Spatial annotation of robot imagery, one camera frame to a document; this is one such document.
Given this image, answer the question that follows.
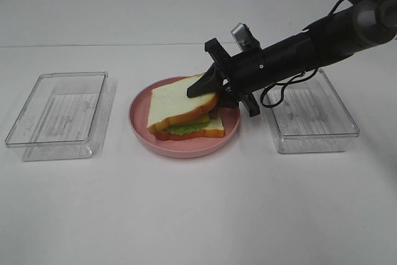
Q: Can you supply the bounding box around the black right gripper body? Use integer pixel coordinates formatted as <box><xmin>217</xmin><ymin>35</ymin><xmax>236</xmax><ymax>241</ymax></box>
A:
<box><xmin>203</xmin><ymin>34</ymin><xmax>318</xmax><ymax>117</ymax></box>

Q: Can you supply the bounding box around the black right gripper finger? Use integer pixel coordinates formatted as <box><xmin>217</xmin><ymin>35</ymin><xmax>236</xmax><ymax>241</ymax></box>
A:
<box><xmin>216</xmin><ymin>90</ymin><xmax>239</xmax><ymax>109</ymax></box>
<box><xmin>187</xmin><ymin>65</ymin><xmax>223</xmax><ymax>97</ymax></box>

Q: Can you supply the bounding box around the pink bacon strip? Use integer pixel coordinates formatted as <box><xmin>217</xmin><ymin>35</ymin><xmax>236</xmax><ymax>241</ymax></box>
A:
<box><xmin>208</xmin><ymin>108</ymin><xmax>219</xmax><ymax>120</ymax></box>

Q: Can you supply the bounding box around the white bread slice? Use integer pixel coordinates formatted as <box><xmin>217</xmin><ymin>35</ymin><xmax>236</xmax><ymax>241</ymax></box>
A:
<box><xmin>146</xmin><ymin>74</ymin><xmax>218</xmax><ymax>134</ymax></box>
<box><xmin>154</xmin><ymin>116</ymin><xmax>225</xmax><ymax>141</ymax></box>

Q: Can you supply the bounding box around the green lettuce leaf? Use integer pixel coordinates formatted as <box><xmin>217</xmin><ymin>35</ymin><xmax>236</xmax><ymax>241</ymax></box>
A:
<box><xmin>165</xmin><ymin>120</ymin><xmax>211</xmax><ymax>136</ymax></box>

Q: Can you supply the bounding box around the yellow cheese slice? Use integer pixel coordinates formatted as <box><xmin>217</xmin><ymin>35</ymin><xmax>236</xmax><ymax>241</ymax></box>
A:
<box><xmin>186</xmin><ymin>113</ymin><xmax>210</xmax><ymax>125</ymax></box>

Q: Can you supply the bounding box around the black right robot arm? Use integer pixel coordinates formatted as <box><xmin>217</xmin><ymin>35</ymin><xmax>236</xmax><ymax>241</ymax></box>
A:
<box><xmin>187</xmin><ymin>0</ymin><xmax>396</xmax><ymax>117</ymax></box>

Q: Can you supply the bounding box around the pink round plate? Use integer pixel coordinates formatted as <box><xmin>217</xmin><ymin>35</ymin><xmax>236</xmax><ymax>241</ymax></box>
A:
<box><xmin>129</xmin><ymin>76</ymin><xmax>240</xmax><ymax>158</ymax></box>

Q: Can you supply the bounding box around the clear right plastic tray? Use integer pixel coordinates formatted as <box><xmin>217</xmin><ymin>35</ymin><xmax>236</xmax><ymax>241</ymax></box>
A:
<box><xmin>261</xmin><ymin>69</ymin><xmax>360</xmax><ymax>154</ymax></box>

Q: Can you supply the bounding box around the clear plastic tray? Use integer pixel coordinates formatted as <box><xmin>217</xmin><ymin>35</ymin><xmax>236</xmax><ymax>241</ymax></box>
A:
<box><xmin>261</xmin><ymin>69</ymin><xmax>360</xmax><ymax>154</ymax></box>
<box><xmin>5</xmin><ymin>71</ymin><xmax>112</xmax><ymax>161</ymax></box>

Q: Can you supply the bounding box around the clear left plastic tray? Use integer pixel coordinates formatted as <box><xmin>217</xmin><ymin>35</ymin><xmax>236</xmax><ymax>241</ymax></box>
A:
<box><xmin>5</xmin><ymin>71</ymin><xmax>112</xmax><ymax>161</ymax></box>

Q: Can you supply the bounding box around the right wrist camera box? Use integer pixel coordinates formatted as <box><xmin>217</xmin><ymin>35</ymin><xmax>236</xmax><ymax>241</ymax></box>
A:
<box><xmin>231</xmin><ymin>23</ymin><xmax>261</xmax><ymax>52</ymax></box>

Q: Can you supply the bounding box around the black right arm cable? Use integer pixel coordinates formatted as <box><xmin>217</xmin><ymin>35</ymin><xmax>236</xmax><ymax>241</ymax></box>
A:
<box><xmin>259</xmin><ymin>0</ymin><xmax>388</xmax><ymax>109</ymax></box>

